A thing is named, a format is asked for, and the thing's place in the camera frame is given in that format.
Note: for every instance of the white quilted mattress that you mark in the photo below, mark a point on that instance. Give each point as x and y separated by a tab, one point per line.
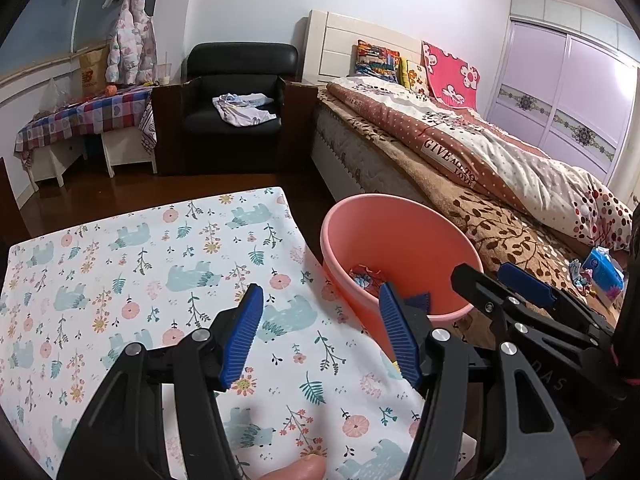
350	160

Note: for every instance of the clear crumpled plastic bag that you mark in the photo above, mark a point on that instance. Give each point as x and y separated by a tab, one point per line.
52	97

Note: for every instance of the floral wrapper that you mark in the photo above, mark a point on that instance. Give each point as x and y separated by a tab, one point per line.
365	277

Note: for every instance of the brown paper bag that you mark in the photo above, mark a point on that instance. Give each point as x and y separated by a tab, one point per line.
92	72

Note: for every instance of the bed with brown leaf blanket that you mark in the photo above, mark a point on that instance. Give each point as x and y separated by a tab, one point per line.
510	240

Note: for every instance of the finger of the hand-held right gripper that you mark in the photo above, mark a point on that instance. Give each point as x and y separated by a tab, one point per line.
472	282
527	285

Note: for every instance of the pink flower pillow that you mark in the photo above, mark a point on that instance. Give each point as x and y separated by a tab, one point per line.
450	75

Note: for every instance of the checked tablecloth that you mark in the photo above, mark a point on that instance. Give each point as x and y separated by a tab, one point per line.
85	115

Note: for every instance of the yellow floral pillow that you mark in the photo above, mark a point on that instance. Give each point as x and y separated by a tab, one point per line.
414	77

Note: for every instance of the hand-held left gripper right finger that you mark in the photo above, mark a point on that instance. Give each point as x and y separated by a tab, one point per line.
400	340

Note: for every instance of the dotted pink white quilt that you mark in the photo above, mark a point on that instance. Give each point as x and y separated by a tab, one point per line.
525	170

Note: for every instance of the floral puffer jacket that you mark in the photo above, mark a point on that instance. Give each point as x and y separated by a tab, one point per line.
130	40

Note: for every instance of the white side table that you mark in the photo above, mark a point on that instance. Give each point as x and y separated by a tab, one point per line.
130	147

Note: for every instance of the pink plastic bucket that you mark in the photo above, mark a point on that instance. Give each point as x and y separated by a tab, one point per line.
380	230

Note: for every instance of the black armchair with wooden arms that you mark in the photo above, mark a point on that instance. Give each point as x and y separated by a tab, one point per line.
10	200
240	60

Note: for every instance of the crumpled blue white wrapper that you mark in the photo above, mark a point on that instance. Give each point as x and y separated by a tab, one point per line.
580	272

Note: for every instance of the person's left hand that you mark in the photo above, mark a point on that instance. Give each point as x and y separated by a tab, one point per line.
295	471

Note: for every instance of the white printed cloth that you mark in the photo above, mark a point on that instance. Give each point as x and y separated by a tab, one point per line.
242	109

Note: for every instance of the cream bed headboard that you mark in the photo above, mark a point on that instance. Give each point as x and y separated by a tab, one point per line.
335	45

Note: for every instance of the colourful patterned pillow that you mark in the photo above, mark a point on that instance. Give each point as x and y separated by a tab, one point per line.
376	62

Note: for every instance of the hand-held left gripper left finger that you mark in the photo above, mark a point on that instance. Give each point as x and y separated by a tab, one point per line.
245	335

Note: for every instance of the large window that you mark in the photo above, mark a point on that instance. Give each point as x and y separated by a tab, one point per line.
50	15

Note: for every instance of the lilac sliding door wardrobe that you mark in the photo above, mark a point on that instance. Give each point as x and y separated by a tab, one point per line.
565	75

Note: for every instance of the blue tissue pack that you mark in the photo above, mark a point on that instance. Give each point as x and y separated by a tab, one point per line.
602	272

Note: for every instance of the plastic cup with straw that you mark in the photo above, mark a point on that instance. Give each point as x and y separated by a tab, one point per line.
165	72

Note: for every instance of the floral animal print tablecloth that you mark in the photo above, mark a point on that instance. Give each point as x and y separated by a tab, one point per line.
150	260

